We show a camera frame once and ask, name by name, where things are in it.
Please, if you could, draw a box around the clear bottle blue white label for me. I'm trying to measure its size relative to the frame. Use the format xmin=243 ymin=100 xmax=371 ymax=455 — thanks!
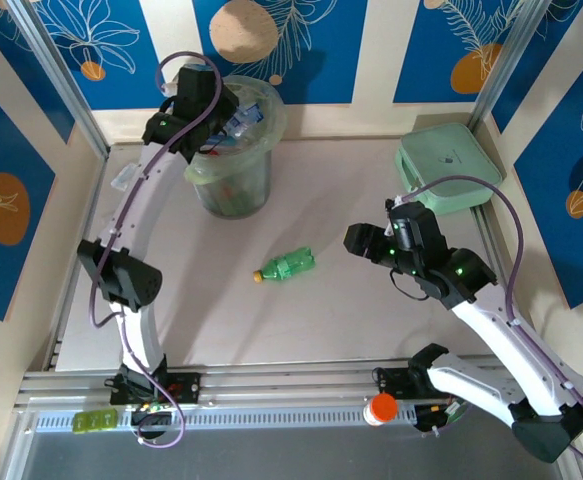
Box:
xmin=229 ymin=101 xmax=266 ymax=137

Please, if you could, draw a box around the green bottle with yellow cap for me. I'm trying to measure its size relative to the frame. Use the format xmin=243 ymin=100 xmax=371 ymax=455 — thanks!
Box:
xmin=252 ymin=246 xmax=317 ymax=285

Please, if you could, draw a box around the clear plastic trash bin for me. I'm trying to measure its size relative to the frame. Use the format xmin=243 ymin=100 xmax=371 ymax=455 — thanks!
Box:
xmin=183 ymin=75 xmax=288 ymax=187

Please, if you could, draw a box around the translucent grey waste bin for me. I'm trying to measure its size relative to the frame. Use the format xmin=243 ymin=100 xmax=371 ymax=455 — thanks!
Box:
xmin=193 ymin=144 xmax=274 ymax=219

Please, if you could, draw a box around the mint green zip case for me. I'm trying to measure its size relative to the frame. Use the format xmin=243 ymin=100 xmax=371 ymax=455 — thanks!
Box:
xmin=394 ymin=123 xmax=502 ymax=216

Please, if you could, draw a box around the clear plastic clamshell container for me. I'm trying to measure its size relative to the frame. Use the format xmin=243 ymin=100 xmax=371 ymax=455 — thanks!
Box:
xmin=111 ymin=166 xmax=136 ymax=191

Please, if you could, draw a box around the white bottle with orange cap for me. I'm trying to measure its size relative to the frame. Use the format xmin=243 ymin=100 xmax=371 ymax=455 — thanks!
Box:
xmin=362 ymin=392 xmax=399 ymax=428

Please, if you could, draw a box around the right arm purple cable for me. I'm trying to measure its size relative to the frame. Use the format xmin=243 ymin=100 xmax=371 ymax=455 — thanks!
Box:
xmin=395 ymin=174 xmax=583 ymax=476

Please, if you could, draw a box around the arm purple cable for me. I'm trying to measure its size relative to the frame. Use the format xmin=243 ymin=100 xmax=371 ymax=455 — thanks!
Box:
xmin=89 ymin=52 xmax=222 ymax=448
xmin=395 ymin=174 xmax=583 ymax=476

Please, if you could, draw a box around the aluminium frame post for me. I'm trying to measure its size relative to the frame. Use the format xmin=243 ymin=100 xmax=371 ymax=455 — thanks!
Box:
xmin=467 ymin=0 xmax=556 ymax=137
xmin=0 ymin=0 xmax=112 ymax=160

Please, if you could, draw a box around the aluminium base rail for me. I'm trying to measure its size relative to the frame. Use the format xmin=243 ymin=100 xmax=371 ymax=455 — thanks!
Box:
xmin=13 ymin=355 xmax=558 ymax=409

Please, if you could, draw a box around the white slotted cable duct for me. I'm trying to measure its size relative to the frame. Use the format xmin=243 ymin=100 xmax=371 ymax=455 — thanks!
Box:
xmin=33 ymin=404 xmax=418 ymax=434

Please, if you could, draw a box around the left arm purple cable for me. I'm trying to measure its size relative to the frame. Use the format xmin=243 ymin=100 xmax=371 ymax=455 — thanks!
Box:
xmin=89 ymin=52 xmax=222 ymax=448

